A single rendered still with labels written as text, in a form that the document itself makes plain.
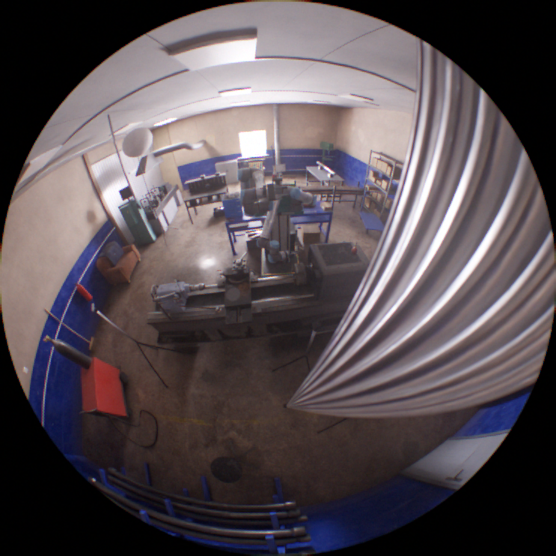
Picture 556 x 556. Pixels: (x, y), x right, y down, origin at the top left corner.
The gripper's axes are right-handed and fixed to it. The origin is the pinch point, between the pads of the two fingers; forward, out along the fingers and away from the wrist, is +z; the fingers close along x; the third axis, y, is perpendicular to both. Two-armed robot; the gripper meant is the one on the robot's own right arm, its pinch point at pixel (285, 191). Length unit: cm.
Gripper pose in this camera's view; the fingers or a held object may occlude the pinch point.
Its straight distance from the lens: 142.4
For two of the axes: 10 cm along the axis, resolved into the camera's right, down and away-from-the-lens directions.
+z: 9.9, -1.3, 0.7
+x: 1.3, 9.9, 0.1
